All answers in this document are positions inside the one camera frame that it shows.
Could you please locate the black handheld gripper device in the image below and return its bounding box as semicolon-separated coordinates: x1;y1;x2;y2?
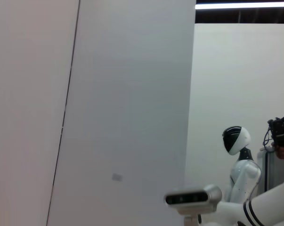
263;109;284;148

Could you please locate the silver head camera on stand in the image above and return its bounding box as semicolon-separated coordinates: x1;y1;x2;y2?
164;185;222;226

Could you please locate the white humanoid robot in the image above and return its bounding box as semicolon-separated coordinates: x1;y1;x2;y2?
221;126;262;203

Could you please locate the ceiling strip light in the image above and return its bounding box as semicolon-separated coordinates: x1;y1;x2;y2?
195;1;284;10

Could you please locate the grey equipment case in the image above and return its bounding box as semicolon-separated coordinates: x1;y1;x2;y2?
257;147;284;192

